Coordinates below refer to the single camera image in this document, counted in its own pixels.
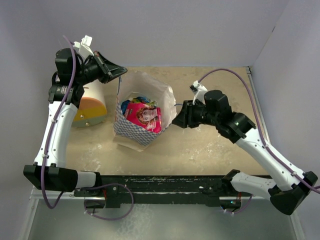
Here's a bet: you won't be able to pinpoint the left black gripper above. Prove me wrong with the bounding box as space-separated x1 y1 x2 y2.
75 51 127 86

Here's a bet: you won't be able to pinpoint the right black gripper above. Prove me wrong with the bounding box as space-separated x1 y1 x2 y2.
172 99 220 128

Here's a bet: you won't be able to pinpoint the checkered paper bag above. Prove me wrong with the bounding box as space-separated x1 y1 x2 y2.
113 71 177 152

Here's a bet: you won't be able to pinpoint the pink chips bag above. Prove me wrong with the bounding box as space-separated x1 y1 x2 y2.
124 103 162 134

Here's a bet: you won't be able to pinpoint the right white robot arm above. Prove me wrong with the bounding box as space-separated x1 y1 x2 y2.
172 90 318 216

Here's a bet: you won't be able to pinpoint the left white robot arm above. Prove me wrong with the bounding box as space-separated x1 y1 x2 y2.
23 48 128 196

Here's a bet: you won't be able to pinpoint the assorted candy packets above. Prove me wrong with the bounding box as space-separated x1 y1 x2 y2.
120 96 158 115

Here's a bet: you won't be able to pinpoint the cream and orange cylinder box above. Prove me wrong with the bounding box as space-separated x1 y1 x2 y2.
55 74 108 129

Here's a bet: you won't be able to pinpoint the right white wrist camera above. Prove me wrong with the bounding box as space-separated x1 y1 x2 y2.
189 80 208 105

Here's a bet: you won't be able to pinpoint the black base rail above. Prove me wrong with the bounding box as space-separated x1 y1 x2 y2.
74 175 250 208

